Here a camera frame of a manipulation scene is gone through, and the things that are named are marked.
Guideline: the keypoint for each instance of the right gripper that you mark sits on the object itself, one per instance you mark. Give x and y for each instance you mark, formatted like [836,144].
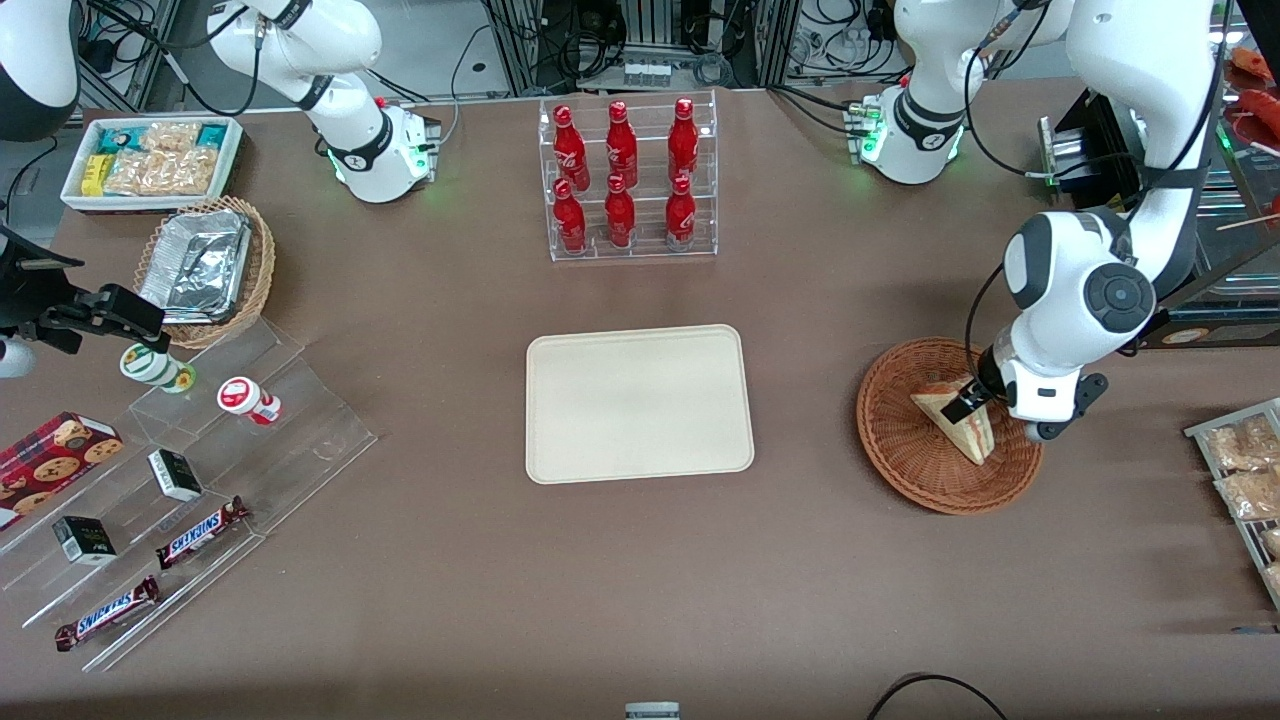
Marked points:
[22,302]

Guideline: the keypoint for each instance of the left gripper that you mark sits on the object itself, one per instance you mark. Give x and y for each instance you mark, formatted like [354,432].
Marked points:
[990,382]

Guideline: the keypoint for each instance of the triangular sandwich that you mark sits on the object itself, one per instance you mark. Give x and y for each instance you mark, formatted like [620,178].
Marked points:
[950,425]

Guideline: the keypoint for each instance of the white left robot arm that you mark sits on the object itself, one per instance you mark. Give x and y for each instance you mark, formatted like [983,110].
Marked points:
[1090,290]

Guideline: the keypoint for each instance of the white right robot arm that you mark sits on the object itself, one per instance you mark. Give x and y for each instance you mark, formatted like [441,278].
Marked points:
[350,110]

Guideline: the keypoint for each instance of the brown round wicker basket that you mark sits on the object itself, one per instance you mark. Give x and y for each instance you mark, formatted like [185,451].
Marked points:
[920,470]

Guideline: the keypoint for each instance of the light wicker basket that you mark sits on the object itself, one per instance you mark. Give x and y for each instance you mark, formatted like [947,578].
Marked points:
[258,280]

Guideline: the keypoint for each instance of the beige plastic serving tray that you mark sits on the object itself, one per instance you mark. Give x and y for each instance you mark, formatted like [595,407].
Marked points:
[640,405]

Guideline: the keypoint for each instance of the red tartan cookie box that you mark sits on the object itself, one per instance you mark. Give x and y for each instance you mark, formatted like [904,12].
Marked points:
[55,460]

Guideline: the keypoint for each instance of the green white yoghurt bottle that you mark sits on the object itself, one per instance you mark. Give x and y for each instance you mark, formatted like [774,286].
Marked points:
[155,367]

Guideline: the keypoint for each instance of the white rectangular snack bin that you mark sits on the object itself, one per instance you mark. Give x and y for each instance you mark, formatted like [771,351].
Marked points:
[75,195]

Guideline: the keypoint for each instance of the small black carton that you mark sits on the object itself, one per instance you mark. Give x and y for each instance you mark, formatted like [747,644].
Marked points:
[175,475]
[85,541]

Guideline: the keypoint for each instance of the yellow snack packet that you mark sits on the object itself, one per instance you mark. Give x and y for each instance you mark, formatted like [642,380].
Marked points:
[95,175]

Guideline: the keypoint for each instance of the stacked aluminium foil trays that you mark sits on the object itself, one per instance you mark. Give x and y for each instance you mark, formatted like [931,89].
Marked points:
[195,265]

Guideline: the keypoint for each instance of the red white yoghurt bottle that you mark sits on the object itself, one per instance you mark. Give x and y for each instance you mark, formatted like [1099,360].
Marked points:
[245,398]

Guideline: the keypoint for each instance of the large clear rice cracker bag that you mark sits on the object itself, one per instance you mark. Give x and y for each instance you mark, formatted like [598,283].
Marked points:
[165,172]

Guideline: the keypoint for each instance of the teal snack packet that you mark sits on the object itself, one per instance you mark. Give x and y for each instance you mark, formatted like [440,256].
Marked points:
[211,135]
[118,140]

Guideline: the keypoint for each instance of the brown snickers bar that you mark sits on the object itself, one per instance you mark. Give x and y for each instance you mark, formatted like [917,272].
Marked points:
[200,533]
[105,613]

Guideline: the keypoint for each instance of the clear fried snack bag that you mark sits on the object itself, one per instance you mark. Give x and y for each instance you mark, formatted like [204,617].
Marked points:
[1240,445]
[1250,495]

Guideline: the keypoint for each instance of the black hot food warmer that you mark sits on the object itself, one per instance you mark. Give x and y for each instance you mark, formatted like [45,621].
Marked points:
[1230,290]

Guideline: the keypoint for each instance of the small clear rice cracker bag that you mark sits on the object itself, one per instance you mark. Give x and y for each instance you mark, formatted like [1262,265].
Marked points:
[170,136]

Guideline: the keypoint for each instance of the clear acrylic step display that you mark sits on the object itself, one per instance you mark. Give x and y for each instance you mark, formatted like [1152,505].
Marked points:
[300,430]

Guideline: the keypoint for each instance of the red cola bottle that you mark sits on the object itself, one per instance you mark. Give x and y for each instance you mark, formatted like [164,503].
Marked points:
[570,150]
[570,222]
[683,140]
[680,218]
[620,218]
[621,145]

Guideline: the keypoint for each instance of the clear acrylic bottle rack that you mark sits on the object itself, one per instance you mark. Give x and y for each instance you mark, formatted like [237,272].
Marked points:
[645,255]

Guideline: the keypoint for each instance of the white power strip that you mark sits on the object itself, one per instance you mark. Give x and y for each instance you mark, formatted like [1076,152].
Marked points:
[646,73]

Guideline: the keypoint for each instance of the small grey device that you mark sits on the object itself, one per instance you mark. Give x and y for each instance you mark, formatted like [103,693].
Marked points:
[652,712]

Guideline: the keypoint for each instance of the dark grey left wrist camera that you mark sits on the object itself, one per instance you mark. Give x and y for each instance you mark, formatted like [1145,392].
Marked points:
[1075,400]

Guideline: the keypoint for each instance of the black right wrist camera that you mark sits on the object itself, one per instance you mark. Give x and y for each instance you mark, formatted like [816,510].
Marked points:
[125,312]

